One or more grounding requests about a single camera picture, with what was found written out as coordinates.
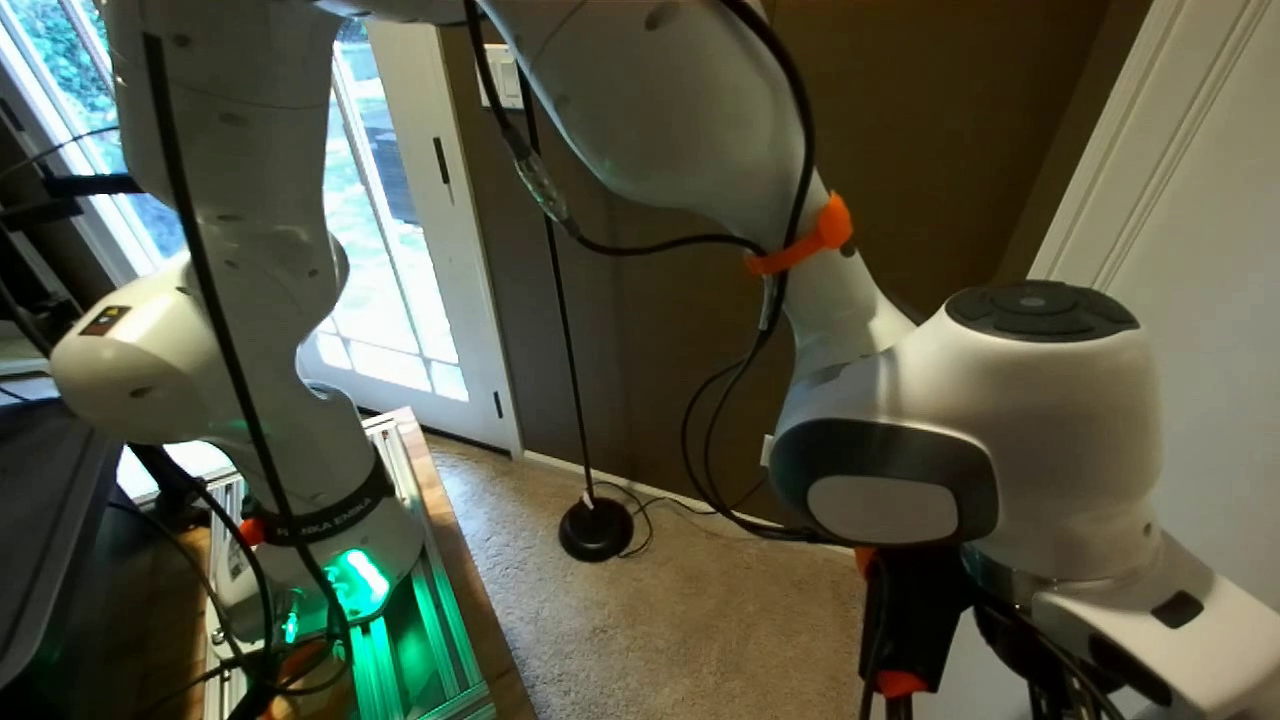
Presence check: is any black base cable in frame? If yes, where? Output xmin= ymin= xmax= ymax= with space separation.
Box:
xmin=136 ymin=32 xmax=367 ymax=720

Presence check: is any small white box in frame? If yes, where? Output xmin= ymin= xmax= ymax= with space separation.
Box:
xmin=199 ymin=465 xmax=266 ymax=613

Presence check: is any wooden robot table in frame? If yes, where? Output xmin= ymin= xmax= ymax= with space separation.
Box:
xmin=396 ymin=409 xmax=540 ymax=720

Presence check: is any white glass patio door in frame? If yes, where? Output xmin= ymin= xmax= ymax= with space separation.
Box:
xmin=0 ymin=0 xmax=529 ymax=461

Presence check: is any thin black lamp cable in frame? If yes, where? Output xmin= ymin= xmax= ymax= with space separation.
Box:
xmin=613 ymin=481 xmax=734 ymax=557

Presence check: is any orange cable clip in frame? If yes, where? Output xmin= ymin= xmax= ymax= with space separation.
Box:
xmin=742 ymin=192 xmax=861 ymax=283

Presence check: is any black floor lamp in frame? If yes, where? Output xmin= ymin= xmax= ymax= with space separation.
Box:
xmin=511 ymin=53 xmax=640 ymax=565

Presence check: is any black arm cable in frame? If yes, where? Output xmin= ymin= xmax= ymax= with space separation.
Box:
xmin=458 ymin=0 xmax=855 ymax=553

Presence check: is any black camera stand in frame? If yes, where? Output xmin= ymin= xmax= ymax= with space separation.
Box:
xmin=0 ymin=76 xmax=149 ymax=696

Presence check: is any white panel door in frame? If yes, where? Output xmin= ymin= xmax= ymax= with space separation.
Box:
xmin=1112 ymin=0 xmax=1280 ymax=623

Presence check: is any white door frame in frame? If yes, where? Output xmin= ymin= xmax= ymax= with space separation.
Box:
xmin=1025 ymin=0 xmax=1214 ymax=316

